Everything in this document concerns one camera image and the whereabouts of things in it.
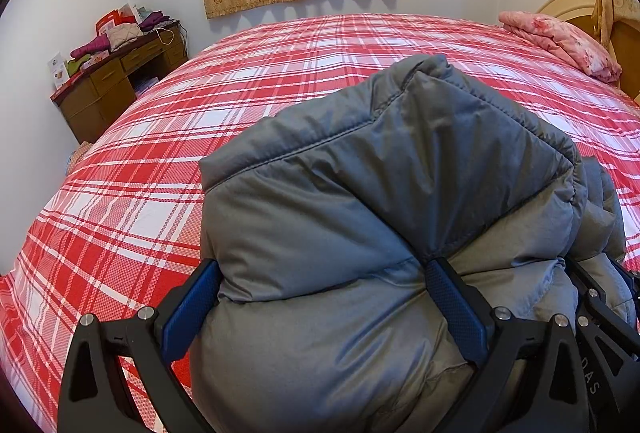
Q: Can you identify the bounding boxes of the purple folded clothes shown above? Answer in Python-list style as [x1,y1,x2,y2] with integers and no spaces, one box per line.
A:
[139,11,174,32]

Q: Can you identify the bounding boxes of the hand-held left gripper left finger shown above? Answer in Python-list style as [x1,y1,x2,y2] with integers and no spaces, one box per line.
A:
[57,259,221,433]

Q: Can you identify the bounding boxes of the magenta folded clothes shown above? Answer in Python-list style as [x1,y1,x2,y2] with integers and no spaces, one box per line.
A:
[70,35,111,59]

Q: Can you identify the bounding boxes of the pink floral clothes pile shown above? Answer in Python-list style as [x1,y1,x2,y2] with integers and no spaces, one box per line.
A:
[64,142,94,174]

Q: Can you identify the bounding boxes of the white printed card box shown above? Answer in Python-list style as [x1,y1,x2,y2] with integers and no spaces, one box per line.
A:
[47,53,69,92]

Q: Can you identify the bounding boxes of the grey puffer jacket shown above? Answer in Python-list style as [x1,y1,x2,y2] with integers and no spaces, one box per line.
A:
[189,54,632,433]

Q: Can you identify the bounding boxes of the beige wooden headboard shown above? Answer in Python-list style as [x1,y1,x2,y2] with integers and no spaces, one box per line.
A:
[535,0,640,106]

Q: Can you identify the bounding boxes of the red and white box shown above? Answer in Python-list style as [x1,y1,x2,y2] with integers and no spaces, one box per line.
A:
[95,5,139,36]

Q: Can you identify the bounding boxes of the brown wooden desk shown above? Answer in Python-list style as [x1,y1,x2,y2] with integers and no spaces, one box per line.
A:
[49,20,190,144]

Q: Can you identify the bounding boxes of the green folded cloth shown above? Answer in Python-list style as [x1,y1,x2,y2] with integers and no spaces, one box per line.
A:
[67,55,94,76]

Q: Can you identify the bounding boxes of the pink floral folded blanket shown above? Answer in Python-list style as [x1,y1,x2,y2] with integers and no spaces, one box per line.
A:
[498,10,623,86]

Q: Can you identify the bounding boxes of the bed with red plaid sheet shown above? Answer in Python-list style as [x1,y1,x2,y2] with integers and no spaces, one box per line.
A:
[0,13,640,433]

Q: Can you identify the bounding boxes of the pale pink quilted clothes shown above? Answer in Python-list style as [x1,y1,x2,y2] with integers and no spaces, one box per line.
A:
[107,24,144,52]

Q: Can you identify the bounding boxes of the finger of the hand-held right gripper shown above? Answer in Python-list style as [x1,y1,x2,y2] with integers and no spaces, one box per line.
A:
[565,256,640,349]
[621,262,640,301]

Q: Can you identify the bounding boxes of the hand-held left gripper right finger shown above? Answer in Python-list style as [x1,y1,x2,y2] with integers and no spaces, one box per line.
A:
[424,258,588,433]

